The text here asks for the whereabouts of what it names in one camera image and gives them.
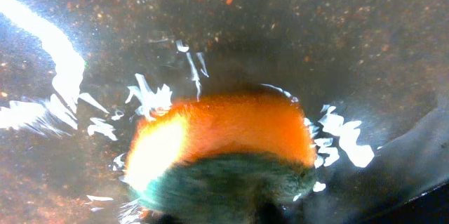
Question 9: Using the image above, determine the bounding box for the green orange sponge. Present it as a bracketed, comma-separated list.
[124, 92, 316, 223]

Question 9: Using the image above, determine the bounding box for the black water tray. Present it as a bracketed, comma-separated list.
[1, 0, 448, 223]

